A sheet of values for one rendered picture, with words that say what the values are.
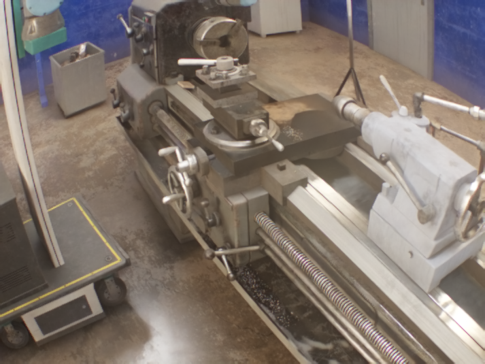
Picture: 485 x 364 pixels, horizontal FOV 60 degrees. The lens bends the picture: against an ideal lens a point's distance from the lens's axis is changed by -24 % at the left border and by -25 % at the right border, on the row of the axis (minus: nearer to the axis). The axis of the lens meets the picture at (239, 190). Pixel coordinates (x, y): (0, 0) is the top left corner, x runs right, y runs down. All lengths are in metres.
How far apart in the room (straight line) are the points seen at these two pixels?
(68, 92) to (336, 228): 3.34
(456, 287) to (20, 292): 1.85
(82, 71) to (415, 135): 3.50
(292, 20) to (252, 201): 4.68
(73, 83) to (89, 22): 1.46
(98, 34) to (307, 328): 4.65
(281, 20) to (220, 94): 4.40
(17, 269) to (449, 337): 1.78
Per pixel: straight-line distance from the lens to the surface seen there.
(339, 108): 1.69
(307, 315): 1.91
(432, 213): 1.34
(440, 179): 1.33
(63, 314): 2.35
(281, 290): 2.01
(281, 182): 1.72
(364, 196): 1.94
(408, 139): 1.44
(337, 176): 2.04
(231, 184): 1.78
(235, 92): 1.88
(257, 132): 1.73
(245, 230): 1.84
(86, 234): 2.54
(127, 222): 3.10
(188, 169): 1.84
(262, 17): 6.06
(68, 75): 4.47
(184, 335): 2.39
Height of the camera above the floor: 1.83
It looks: 34 degrees down
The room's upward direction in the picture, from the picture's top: 3 degrees counter-clockwise
